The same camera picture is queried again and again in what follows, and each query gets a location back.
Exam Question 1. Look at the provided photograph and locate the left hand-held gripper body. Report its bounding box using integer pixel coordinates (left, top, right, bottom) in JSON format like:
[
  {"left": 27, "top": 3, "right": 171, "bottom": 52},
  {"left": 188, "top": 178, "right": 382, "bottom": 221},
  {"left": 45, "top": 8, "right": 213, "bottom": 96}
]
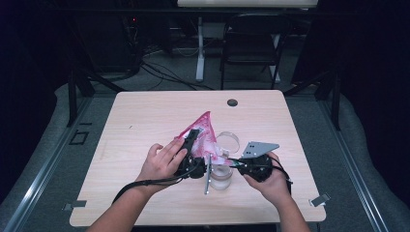
[{"left": 176, "top": 154, "right": 213, "bottom": 195}]

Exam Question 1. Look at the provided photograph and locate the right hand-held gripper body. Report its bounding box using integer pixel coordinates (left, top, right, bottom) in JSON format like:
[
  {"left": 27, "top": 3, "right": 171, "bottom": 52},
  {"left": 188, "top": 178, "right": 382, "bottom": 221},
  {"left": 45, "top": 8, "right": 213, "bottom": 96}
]
[{"left": 239, "top": 140, "right": 280, "bottom": 183}]

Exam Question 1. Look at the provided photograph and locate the pink plastic bag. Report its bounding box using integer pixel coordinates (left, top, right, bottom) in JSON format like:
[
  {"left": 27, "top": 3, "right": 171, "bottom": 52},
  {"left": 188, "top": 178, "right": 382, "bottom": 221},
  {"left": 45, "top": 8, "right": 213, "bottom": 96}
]
[{"left": 173, "top": 110, "right": 238, "bottom": 167}]

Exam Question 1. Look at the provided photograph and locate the clear jar lid with knob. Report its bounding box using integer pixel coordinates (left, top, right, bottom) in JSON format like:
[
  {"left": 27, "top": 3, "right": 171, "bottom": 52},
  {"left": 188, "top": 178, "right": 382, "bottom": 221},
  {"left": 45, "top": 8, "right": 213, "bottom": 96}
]
[{"left": 216, "top": 130, "right": 241, "bottom": 156}]

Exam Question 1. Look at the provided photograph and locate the clear glass jar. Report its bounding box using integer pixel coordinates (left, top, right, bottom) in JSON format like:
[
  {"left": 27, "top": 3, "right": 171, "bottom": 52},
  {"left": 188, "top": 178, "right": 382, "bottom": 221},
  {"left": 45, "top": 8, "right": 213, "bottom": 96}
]
[{"left": 209, "top": 162, "right": 234, "bottom": 191}]

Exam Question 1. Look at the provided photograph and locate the person's left hand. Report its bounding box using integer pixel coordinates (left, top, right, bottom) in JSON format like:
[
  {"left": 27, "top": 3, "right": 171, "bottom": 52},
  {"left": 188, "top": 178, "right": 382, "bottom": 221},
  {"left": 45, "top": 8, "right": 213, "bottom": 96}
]
[{"left": 136, "top": 137, "right": 188, "bottom": 191}]

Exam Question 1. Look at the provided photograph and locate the person's right hand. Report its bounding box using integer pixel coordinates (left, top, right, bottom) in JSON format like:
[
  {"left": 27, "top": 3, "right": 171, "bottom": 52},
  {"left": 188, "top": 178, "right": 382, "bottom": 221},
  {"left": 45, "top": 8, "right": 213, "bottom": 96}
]
[{"left": 243, "top": 152, "right": 293, "bottom": 207}]

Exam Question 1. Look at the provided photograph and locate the grey tape strip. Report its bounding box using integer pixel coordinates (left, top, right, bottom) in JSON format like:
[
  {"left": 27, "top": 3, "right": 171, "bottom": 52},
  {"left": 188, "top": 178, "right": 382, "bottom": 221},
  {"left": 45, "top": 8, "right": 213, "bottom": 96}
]
[
  {"left": 62, "top": 199, "right": 88, "bottom": 212},
  {"left": 308, "top": 192, "right": 332, "bottom": 208}
]

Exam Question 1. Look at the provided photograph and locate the black metal stand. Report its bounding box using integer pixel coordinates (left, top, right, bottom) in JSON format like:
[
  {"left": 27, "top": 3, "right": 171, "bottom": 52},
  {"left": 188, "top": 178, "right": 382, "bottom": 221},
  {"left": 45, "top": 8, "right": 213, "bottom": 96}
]
[
  {"left": 66, "top": 64, "right": 127, "bottom": 128},
  {"left": 283, "top": 64, "right": 342, "bottom": 131}
]

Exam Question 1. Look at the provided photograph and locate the black folding chair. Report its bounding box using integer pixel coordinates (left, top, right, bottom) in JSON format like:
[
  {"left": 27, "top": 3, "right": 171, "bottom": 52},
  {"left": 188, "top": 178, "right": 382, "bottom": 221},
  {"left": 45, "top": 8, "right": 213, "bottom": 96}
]
[{"left": 220, "top": 13, "right": 293, "bottom": 91}]

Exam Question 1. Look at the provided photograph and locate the dark equipment cabinet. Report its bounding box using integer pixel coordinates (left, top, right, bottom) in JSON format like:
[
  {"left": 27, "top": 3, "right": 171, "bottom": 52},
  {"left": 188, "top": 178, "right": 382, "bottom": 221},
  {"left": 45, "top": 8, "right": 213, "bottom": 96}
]
[{"left": 72, "top": 14, "right": 141, "bottom": 73}]

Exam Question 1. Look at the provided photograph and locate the white desk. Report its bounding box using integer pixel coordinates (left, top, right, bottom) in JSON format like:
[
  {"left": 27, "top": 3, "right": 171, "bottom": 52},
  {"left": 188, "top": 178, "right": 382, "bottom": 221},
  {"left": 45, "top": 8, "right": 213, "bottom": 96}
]
[{"left": 177, "top": 0, "right": 319, "bottom": 84}]

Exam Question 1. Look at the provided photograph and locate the right hand-held gripper cable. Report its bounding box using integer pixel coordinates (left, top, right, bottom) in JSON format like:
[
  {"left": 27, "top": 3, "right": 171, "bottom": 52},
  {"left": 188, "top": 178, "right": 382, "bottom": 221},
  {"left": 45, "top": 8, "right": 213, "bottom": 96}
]
[{"left": 270, "top": 158, "right": 294, "bottom": 196}]

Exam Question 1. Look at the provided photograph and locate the bundle of black floor cables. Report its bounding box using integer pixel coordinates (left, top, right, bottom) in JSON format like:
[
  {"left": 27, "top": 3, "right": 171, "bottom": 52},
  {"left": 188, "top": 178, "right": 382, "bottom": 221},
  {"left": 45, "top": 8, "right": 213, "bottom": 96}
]
[{"left": 139, "top": 61, "right": 216, "bottom": 92}]

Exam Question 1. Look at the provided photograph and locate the aluminium floor rail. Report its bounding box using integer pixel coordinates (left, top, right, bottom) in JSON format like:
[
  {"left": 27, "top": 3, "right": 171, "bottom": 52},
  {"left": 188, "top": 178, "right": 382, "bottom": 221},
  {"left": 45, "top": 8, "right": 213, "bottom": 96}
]
[
  {"left": 3, "top": 96, "right": 93, "bottom": 232},
  {"left": 317, "top": 96, "right": 390, "bottom": 232}
]

